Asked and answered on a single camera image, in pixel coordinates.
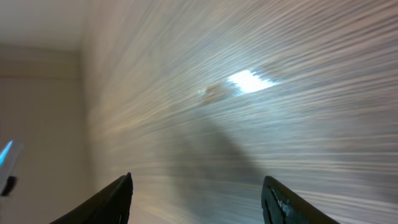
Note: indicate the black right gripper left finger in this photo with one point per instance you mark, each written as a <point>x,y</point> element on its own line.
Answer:
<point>111,205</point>

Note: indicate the blue Galaxy smartphone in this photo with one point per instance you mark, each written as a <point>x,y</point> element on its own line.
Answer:
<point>9,157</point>

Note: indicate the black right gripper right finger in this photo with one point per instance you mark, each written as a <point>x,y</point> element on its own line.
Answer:
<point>280,205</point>

